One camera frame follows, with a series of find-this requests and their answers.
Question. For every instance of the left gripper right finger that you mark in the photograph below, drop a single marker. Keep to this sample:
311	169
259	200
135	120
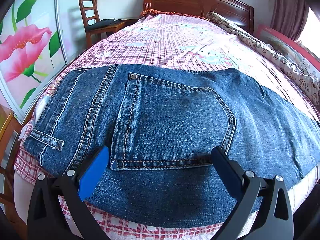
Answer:
274	219

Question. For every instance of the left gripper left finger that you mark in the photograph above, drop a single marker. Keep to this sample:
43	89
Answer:
45	216

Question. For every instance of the blue denim jeans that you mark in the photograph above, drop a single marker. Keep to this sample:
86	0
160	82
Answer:
160	126

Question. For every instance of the wooden furniture at left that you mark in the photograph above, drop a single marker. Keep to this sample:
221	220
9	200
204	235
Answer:
10	131

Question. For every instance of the floral patterned quilt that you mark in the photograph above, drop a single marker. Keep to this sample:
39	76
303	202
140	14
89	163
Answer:
308	85

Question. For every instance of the floral sliding wardrobe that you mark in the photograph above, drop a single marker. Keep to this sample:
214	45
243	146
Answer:
39	38

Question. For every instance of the dark cloth on chair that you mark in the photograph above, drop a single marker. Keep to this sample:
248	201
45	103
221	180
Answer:
101	24

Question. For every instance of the pink checkered bed sheet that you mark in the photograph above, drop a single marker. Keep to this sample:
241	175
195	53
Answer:
181	43

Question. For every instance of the wooden chair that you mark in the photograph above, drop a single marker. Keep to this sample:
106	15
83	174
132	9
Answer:
90	15

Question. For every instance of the purple curtain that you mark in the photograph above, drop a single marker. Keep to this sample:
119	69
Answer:
290	17

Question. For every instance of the orange fringed pillow cover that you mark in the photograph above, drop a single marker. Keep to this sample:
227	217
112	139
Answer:
155	12

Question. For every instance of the dark wooden headboard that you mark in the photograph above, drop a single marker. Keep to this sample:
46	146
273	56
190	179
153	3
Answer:
234	10

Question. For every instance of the pink cartoon bed rail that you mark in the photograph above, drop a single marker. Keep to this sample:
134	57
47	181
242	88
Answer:
289	48

